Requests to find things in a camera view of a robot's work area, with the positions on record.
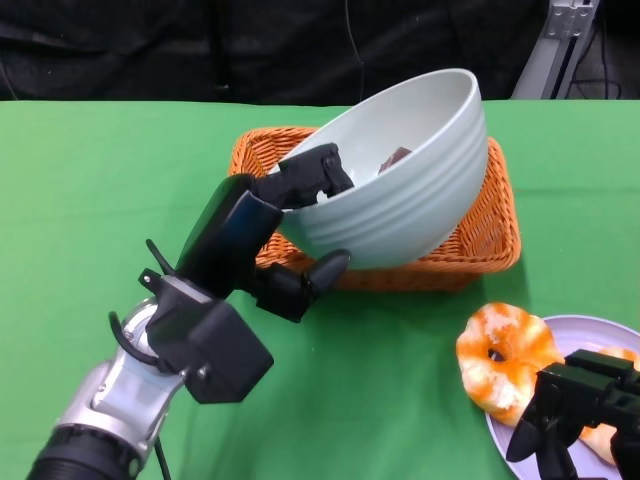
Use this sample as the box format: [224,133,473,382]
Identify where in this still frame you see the black cables behind frame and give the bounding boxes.
[569,29,624,101]

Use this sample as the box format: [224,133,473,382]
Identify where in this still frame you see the lavender plate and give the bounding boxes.
[483,314,640,480]

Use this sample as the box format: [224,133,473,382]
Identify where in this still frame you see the chocolate brown layered cake slice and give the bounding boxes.
[377,146,415,175]

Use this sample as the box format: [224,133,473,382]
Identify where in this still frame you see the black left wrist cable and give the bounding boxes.
[108,238,176,369]

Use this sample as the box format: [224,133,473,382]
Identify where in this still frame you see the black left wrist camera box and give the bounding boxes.
[138,269,275,405]

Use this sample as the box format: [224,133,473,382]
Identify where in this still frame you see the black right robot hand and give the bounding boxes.
[505,349,640,480]

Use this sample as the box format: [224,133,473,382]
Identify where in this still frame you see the green tablecloth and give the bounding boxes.
[0,98,640,480]

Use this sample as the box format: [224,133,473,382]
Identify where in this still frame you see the black backdrop curtain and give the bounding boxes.
[0,0,549,107]

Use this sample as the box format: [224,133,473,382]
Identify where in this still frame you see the pale grey-green ceramic bowl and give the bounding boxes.
[269,68,489,271]

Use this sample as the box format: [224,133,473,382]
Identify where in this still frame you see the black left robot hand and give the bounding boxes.
[174,143,356,324]

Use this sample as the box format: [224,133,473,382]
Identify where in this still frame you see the aluminium frame profile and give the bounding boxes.
[510,0,601,101]

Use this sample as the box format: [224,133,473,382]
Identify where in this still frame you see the twisted orange glazed bread roll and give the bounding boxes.
[579,346,640,466]

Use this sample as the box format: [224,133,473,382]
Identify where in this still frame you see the thin black hanging cable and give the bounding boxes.
[343,0,365,86]

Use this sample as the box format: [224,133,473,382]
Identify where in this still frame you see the orange wicker basket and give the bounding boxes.
[228,125,523,294]

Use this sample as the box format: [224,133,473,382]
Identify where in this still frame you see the ring-shaped orange glazed bread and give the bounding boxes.
[455,301,566,427]

